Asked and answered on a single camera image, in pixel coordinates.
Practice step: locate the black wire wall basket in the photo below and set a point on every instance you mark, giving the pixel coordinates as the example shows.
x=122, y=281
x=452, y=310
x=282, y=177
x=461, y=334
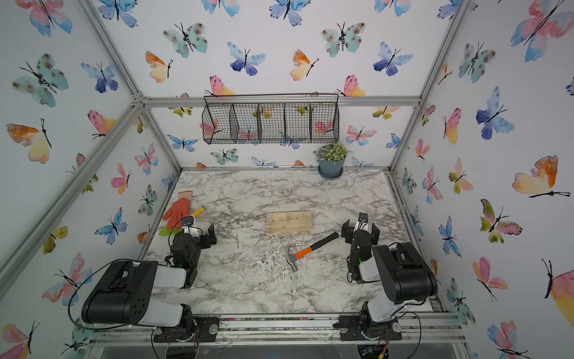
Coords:
x=285, y=119

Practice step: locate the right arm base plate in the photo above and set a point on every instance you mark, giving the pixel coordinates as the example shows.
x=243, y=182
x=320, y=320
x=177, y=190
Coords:
x=358, y=327

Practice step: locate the potted green plant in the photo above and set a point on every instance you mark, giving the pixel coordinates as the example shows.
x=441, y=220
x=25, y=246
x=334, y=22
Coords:
x=331, y=159

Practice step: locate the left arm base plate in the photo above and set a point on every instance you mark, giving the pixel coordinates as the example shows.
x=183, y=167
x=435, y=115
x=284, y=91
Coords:
x=191, y=330

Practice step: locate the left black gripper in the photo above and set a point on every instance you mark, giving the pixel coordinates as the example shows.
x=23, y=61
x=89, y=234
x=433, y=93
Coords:
x=206, y=243

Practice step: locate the red work glove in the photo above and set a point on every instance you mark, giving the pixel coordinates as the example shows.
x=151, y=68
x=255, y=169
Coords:
x=179, y=210

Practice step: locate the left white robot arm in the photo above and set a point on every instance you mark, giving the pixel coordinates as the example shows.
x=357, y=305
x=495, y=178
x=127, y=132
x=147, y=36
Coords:
x=123, y=296

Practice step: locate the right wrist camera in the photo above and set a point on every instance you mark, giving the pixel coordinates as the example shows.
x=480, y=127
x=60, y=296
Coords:
x=362, y=223

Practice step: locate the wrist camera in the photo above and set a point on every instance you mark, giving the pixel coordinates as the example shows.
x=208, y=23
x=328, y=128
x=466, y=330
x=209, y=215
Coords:
x=189, y=226
x=362, y=223

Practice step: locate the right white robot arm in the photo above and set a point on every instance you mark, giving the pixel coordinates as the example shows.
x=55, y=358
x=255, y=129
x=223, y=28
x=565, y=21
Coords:
x=406, y=279

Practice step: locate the orange black claw hammer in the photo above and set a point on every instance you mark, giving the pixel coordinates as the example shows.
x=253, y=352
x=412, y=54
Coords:
x=292, y=258

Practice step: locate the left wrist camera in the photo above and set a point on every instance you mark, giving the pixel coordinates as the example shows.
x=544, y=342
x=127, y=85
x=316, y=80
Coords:
x=189, y=226

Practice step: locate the yellow green object under glove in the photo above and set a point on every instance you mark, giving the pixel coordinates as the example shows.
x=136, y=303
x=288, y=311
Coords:
x=169, y=232

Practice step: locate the wooden block with nails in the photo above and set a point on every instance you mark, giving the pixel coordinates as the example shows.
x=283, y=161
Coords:
x=289, y=222

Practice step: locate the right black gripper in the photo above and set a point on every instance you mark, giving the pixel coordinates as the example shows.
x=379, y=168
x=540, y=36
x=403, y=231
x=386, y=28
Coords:
x=349, y=232

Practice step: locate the aluminium front rail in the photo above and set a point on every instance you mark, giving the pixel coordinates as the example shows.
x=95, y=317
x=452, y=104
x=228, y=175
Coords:
x=308, y=329

